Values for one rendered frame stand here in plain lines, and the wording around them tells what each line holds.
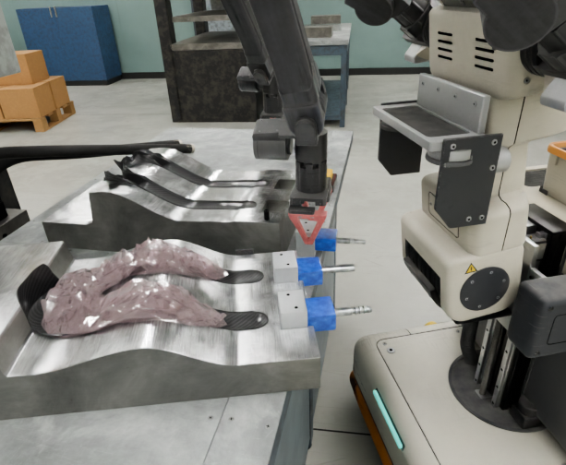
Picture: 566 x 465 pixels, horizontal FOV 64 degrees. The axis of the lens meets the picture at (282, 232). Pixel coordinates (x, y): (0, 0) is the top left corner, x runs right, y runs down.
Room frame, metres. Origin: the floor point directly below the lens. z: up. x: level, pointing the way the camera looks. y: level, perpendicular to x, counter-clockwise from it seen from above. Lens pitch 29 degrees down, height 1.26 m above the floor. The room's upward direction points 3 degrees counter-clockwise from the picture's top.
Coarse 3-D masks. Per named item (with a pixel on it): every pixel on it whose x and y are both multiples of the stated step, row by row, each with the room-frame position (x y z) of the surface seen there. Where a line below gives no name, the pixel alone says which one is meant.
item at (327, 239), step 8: (304, 224) 0.77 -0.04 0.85; (312, 224) 0.77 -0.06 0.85; (296, 232) 0.74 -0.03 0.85; (320, 232) 0.76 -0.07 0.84; (328, 232) 0.76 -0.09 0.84; (336, 232) 0.75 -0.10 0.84; (296, 240) 0.74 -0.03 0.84; (320, 240) 0.74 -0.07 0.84; (328, 240) 0.73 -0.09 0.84; (336, 240) 0.74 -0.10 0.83; (344, 240) 0.74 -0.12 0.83; (352, 240) 0.74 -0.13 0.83; (360, 240) 0.74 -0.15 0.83; (296, 248) 0.74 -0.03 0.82; (304, 248) 0.74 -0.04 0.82; (312, 248) 0.73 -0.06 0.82; (320, 248) 0.73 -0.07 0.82; (328, 248) 0.73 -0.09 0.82; (312, 256) 0.74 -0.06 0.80
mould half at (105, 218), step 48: (96, 192) 0.79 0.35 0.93; (144, 192) 0.82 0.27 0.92; (192, 192) 0.88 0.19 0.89; (240, 192) 0.87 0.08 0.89; (288, 192) 0.85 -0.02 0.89; (48, 240) 0.83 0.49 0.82; (96, 240) 0.80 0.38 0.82; (144, 240) 0.77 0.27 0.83; (192, 240) 0.75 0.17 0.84; (240, 240) 0.73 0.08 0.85; (288, 240) 0.78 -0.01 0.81
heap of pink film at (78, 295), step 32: (128, 256) 0.59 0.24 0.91; (160, 256) 0.58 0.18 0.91; (192, 256) 0.59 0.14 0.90; (64, 288) 0.53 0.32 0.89; (96, 288) 0.52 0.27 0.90; (128, 288) 0.50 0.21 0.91; (160, 288) 0.49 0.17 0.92; (64, 320) 0.47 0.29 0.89; (96, 320) 0.46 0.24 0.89; (128, 320) 0.45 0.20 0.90; (192, 320) 0.47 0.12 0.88
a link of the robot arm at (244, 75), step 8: (240, 72) 1.34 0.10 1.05; (248, 72) 1.33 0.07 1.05; (256, 72) 1.25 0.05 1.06; (264, 72) 1.25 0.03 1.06; (272, 72) 1.30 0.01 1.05; (240, 80) 1.34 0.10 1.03; (248, 80) 1.33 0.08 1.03; (256, 80) 1.27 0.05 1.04; (264, 80) 1.26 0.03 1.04; (240, 88) 1.35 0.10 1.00; (248, 88) 1.34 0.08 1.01; (256, 88) 1.33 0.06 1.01
